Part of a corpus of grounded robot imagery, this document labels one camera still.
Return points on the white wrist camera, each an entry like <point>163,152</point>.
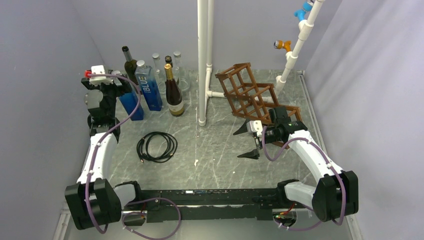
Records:
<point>97,74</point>
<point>255,127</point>

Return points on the small dark bottle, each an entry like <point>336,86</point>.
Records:
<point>168,60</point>

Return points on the blue pipe valve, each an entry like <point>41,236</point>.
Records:
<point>305,8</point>

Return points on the white angled pvc pipe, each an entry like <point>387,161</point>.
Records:
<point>305,28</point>

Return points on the brown bottle gold foil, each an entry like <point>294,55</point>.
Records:
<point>173,93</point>

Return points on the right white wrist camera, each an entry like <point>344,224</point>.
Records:
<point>255,127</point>

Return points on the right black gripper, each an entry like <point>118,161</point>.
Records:
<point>254,154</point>

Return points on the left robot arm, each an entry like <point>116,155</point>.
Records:
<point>92,201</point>

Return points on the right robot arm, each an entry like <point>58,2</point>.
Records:
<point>336,193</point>

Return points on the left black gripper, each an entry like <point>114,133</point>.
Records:
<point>119,90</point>

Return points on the clear blue-label bottle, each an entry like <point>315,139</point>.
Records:
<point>127,95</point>
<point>146,79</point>

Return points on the dark green wine bottle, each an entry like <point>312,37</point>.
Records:
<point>130,65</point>

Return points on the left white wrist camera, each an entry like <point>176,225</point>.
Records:
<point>97,74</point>

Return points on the brown wooden wine rack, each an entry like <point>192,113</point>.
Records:
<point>252,100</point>

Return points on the orange pipe valve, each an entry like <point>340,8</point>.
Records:
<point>286,45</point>

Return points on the white vertical pvc pipe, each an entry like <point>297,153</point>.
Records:
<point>205,30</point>

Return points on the clear bottle dark label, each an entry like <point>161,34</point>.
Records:
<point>180,72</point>

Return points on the clear bottle with cork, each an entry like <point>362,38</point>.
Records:
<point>159,73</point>

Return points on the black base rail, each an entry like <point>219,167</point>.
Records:
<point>161,205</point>

